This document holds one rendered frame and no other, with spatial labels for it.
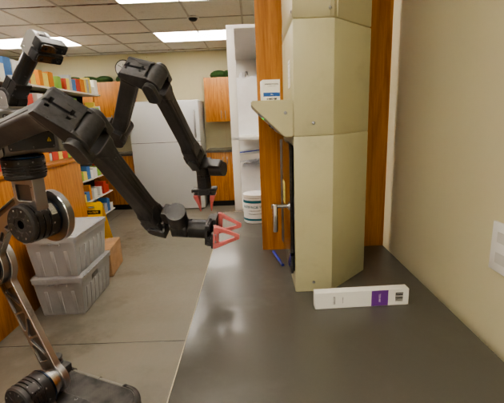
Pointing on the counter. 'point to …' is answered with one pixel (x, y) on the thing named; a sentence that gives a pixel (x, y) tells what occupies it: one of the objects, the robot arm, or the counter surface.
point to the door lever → (277, 214)
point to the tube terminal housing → (328, 146)
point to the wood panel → (374, 197)
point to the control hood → (277, 114)
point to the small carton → (270, 89)
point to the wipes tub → (252, 206)
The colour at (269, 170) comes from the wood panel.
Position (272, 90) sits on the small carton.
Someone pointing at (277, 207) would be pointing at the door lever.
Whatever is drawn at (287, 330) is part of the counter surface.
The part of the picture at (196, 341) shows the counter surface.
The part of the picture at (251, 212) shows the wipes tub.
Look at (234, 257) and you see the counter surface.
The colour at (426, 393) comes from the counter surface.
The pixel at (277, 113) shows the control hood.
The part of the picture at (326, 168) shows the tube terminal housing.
